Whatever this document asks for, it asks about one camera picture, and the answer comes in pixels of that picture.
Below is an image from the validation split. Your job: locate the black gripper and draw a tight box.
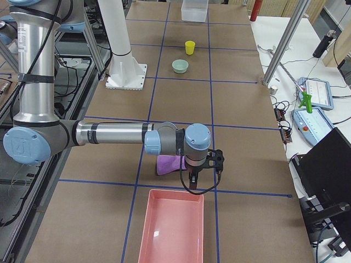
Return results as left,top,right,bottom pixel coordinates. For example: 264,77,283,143
187,164,203,190

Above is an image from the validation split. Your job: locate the yellow plastic cup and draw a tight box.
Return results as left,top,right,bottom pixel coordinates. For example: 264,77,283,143
185,41,196,55

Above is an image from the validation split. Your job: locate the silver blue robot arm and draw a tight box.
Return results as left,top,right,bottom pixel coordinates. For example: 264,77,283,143
3,1,223,194

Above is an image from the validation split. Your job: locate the clear plastic box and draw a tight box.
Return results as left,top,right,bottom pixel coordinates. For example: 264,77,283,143
181,0,208,22

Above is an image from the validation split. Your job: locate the purple cloth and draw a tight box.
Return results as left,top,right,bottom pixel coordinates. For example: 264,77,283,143
156,155,186,176

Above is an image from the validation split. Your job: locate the pink plastic bin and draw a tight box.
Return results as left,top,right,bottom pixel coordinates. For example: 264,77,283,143
138,189,205,262

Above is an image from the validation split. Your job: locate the mint green bowl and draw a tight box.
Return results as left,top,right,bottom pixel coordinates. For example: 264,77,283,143
172,59,189,74

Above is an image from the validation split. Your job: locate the small metal weight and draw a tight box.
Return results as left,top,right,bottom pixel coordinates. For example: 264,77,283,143
269,85,278,95

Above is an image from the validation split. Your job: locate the blue teach pendant near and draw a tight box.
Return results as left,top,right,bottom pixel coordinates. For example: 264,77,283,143
292,106,335,146

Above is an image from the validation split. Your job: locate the blue teach pendant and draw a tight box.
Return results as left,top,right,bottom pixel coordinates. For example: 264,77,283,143
292,106,335,146
298,77,334,110

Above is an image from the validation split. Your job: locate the black monitor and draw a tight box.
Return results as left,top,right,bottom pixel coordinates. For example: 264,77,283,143
292,128,350,231

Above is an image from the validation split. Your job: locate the reacher grabber tool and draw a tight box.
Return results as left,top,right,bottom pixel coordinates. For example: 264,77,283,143
279,62,313,113

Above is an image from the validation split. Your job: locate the blue teach pendant far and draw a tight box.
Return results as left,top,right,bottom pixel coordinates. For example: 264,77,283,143
298,77,334,110

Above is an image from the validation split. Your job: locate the red cylinder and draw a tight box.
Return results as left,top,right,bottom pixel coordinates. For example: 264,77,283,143
250,0,263,22

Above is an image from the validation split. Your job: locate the black cylinder device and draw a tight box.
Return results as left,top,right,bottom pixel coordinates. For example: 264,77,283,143
313,30,336,58

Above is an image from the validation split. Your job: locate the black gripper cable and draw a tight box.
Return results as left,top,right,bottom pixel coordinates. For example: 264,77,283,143
179,164,222,195

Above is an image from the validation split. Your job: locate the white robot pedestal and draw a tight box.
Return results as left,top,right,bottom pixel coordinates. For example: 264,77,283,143
98,0,148,90

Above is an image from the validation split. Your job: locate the aluminium frame post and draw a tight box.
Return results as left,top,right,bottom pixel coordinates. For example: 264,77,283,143
262,0,310,86

